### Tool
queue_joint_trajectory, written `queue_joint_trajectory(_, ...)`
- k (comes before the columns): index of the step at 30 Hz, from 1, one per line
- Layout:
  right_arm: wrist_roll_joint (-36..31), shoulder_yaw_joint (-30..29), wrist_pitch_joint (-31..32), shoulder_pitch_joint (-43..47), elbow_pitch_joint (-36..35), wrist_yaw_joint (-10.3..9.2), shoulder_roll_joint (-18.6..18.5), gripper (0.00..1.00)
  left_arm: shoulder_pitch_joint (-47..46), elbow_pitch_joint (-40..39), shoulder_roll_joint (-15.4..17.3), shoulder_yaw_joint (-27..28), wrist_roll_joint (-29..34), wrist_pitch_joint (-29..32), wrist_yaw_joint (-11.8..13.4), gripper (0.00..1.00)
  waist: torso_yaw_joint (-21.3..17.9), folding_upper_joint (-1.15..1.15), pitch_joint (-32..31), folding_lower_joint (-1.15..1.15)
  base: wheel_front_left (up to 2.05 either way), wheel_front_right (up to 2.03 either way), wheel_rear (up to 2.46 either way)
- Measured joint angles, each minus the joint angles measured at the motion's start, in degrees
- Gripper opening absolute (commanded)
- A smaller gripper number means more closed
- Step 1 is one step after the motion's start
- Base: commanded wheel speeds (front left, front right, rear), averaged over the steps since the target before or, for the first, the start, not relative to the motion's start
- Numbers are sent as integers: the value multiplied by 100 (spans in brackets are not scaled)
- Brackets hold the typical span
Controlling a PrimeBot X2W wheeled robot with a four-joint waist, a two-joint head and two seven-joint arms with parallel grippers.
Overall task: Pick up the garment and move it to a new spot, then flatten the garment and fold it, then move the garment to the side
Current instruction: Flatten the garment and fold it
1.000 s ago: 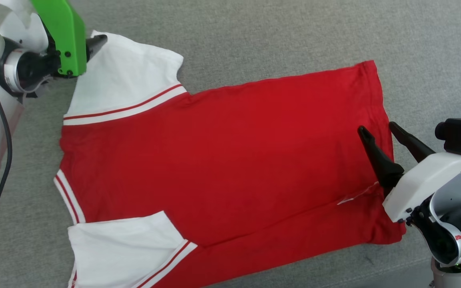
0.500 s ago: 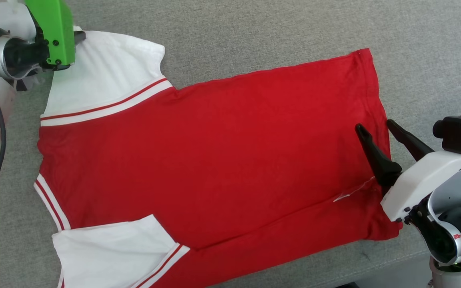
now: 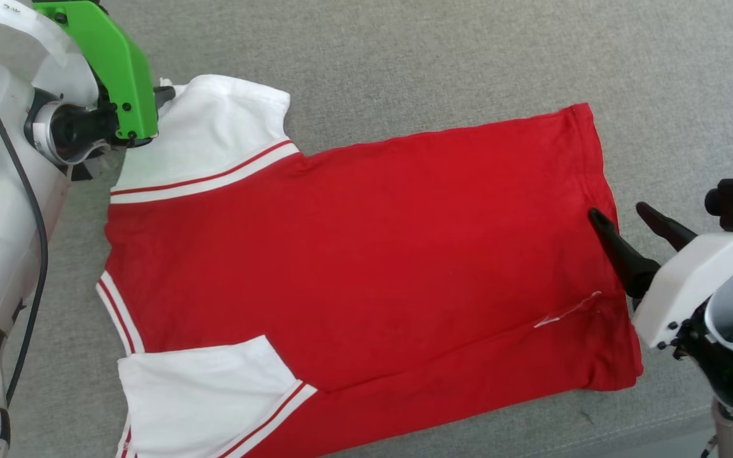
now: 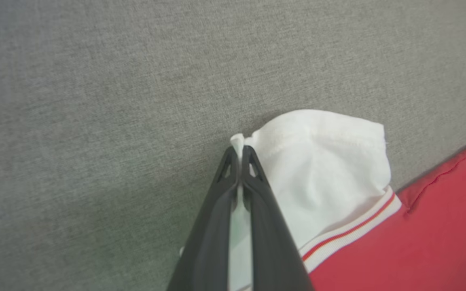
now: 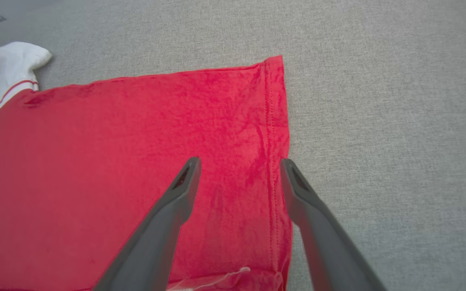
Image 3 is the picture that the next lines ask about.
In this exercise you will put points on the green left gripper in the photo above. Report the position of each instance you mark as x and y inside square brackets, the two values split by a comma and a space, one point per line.
[118, 70]

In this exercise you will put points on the red and white shirt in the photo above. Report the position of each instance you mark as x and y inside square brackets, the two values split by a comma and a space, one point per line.
[373, 254]

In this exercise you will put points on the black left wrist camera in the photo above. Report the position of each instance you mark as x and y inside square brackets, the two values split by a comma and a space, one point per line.
[74, 130]

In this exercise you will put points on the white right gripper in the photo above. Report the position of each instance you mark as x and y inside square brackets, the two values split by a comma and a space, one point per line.
[691, 280]

